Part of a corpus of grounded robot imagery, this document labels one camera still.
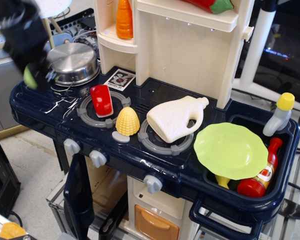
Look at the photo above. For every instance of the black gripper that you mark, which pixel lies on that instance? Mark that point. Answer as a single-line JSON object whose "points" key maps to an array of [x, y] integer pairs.
{"points": [[25, 38]]}

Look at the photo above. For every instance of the green toy pear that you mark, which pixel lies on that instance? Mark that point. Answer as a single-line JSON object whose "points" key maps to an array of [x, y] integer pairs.
{"points": [[28, 79]]}

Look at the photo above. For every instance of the light green plastic plate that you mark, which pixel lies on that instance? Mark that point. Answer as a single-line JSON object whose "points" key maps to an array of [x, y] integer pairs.
{"points": [[231, 151]]}

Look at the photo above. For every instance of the stainless steel pot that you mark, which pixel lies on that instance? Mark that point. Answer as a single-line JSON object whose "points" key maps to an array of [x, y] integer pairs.
{"points": [[75, 64]]}

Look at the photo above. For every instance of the left grey stove burner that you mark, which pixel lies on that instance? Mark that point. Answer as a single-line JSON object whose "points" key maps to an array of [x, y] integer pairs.
{"points": [[89, 116]]}

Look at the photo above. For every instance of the grey stove burner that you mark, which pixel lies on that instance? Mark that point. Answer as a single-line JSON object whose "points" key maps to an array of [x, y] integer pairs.
{"points": [[154, 143], [89, 116]]}

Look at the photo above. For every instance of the red toy can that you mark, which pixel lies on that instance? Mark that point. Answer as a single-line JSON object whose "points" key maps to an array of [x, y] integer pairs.
{"points": [[102, 101]]}

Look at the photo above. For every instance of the left grey stove knob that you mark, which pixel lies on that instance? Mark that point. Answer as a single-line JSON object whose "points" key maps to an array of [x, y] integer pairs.
{"points": [[71, 147]]}

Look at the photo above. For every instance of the grey stove knob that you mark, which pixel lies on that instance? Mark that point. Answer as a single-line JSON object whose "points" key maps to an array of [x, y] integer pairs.
{"points": [[152, 183], [98, 159], [71, 147]]}

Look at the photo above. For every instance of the black white sticker label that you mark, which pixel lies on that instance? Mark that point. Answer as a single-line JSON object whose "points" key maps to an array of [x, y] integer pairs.
{"points": [[120, 80]]}

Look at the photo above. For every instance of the grey round button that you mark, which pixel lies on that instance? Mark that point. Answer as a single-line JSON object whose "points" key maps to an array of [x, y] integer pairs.
{"points": [[118, 137]]}

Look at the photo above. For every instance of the orange toy carrot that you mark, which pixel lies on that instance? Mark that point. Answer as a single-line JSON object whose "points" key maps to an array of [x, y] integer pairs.
{"points": [[124, 20]]}

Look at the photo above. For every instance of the yellow toy corn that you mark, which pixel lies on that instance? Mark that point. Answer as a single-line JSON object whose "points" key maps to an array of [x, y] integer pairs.
{"points": [[127, 123]]}

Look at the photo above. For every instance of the middle grey stove knob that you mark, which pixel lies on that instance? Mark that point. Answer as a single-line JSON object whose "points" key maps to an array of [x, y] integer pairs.
{"points": [[98, 159]]}

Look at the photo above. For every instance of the right grey stove burner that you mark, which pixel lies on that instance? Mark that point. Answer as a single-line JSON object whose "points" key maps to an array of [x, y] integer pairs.
{"points": [[154, 143]]}

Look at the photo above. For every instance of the navy oven door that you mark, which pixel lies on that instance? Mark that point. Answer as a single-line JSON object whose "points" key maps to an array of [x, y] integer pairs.
{"points": [[78, 202]]}

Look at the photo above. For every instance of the white toy detergent jug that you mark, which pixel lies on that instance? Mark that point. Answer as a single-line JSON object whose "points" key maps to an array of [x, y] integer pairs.
{"points": [[176, 119]]}

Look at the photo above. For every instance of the right grey stove knob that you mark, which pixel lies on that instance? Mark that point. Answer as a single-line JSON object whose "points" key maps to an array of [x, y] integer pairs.
{"points": [[152, 183]]}

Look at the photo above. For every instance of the cream toy kitchen cabinet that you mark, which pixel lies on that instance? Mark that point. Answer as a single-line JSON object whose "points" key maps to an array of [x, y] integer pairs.
{"points": [[177, 43]]}

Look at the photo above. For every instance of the orange toy drawer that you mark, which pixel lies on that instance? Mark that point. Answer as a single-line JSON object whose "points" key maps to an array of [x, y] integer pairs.
{"points": [[154, 226]]}

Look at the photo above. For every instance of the red toy pepper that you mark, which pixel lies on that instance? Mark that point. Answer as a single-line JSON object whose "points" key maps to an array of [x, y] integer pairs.
{"points": [[213, 6]]}

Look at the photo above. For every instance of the yellow toy bottle in sink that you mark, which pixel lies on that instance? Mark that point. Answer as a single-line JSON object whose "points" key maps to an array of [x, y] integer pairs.
{"points": [[222, 181]]}

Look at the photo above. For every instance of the navy toy kitchen counter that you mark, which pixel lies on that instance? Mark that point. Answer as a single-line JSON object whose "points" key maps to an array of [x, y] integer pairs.
{"points": [[53, 113]]}

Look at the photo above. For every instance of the red toy ketchup bottle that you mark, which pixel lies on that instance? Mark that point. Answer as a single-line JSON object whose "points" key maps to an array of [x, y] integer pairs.
{"points": [[256, 187]]}

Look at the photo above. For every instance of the grey toy faucet yellow top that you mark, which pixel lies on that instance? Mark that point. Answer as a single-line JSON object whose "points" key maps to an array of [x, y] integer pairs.
{"points": [[281, 115]]}

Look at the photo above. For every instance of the white stand frame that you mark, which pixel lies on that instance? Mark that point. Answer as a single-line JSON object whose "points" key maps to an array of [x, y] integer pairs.
{"points": [[269, 64]]}

